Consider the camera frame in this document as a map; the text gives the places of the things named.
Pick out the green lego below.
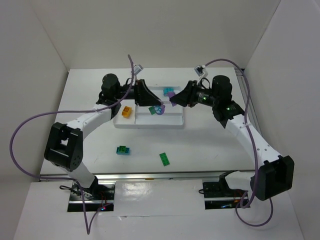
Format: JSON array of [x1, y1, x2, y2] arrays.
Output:
[[148, 106, 156, 115]]

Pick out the purple rounded lego brick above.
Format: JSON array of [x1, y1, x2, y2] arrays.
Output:
[[153, 104, 166, 115]]

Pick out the teal round lego brick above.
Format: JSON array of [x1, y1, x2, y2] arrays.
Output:
[[163, 87, 175, 97]]

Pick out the yellow lego brick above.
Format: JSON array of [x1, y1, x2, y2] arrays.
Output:
[[121, 106, 132, 119]]

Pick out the small green lego brick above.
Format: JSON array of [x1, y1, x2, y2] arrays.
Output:
[[118, 145, 127, 153]]

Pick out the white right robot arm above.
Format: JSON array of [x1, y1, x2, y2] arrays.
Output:
[[169, 75, 295, 201]]

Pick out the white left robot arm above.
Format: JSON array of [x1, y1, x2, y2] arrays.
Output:
[[44, 73, 162, 189]]

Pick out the white plastic divided tray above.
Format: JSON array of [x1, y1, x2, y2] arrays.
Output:
[[113, 86, 184, 129]]

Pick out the green flat lego plate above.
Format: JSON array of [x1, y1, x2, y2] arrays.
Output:
[[159, 152, 170, 167]]

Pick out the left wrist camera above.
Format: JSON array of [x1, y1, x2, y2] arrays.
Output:
[[133, 64, 144, 76]]

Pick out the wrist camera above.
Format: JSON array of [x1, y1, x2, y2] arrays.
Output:
[[194, 65, 208, 81], [133, 64, 144, 76]]

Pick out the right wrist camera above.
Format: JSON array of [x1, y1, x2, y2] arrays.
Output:
[[194, 65, 208, 81]]

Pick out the aluminium right side rail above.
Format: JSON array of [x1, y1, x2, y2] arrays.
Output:
[[234, 67, 260, 129]]

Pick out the aluminium rail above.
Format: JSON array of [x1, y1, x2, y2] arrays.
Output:
[[234, 67, 260, 129], [39, 169, 258, 185]]

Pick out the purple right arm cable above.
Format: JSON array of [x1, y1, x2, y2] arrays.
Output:
[[203, 58, 274, 227]]

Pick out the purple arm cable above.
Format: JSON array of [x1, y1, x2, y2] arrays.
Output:
[[203, 58, 274, 227], [9, 54, 137, 236]]

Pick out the aluminium front rail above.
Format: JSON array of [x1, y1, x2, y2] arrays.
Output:
[[39, 169, 258, 185]]

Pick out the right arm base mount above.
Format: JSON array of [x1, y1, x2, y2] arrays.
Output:
[[198, 171, 245, 210]]

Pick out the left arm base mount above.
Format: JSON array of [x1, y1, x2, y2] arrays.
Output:
[[59, 182, 116, 213]]

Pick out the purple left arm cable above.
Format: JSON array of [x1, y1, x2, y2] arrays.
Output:
[[9, 54, 137, 236]]

